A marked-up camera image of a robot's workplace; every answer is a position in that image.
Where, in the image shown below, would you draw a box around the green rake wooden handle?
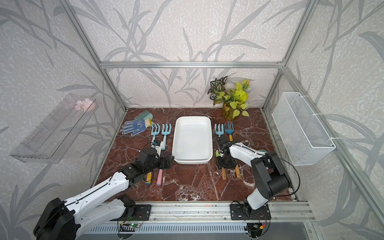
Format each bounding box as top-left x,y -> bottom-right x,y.
216,150 -> 227,181

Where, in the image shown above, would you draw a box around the blue rake pink handle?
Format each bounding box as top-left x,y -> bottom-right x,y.
146,172 -> 153,185

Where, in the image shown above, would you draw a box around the purple rake pink handle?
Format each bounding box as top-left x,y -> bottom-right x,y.
157,150 -> 171,186

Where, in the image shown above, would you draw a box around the green rake orange handle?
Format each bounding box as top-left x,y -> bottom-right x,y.
235,165 -> 241,178

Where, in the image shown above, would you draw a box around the teal rake white handle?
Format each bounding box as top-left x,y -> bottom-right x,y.
151,123 -> 161,143

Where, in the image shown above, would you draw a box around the teal rake light handle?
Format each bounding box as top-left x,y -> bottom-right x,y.
214,124 -> 225,137

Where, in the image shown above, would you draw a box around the blue rake yellow handle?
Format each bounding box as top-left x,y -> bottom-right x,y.
224,122 -> 235,142

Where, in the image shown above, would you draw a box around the light blue hand rake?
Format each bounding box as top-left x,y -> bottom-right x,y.
161,124 -> 172,151

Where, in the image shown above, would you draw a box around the white storage box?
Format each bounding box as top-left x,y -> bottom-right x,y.
172,116 -> 213,165

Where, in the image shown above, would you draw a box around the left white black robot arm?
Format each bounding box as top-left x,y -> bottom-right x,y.
33,148 -> 175,240

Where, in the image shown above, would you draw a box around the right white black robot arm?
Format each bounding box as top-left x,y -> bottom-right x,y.
218,136 -> 292,213

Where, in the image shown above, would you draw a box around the blue white work glove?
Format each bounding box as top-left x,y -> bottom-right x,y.
120,119 -> 152,137

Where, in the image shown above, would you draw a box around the teal green work glove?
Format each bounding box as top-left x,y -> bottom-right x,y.
134,110 -> 155,126

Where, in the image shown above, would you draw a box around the green potted plant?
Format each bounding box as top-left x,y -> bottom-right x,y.
221,80 -> 250,121

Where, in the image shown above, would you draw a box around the dark patterned leaf plant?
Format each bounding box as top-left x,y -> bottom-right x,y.
208,76 -> 228,106

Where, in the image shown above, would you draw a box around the pink artificial flowers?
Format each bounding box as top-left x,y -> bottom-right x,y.
74,98 -> 96,113

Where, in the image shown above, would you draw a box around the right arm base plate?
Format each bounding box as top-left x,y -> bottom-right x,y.
230,201 -> 271,221

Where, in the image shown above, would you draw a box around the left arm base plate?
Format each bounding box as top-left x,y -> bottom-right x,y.
113,204 -> 152,222

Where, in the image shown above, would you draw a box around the aluminium front rail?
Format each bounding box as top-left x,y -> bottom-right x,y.
65,201 -> 316,224

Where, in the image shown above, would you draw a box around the white wire mesh basket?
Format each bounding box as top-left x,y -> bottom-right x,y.
272,92 -> 336,166

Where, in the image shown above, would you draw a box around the clear acrylic wall shelf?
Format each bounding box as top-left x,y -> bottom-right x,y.
10,94 -> 98,164

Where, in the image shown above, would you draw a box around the aluminium frame crossbar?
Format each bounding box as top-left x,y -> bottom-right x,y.
100,62 -> 283,69

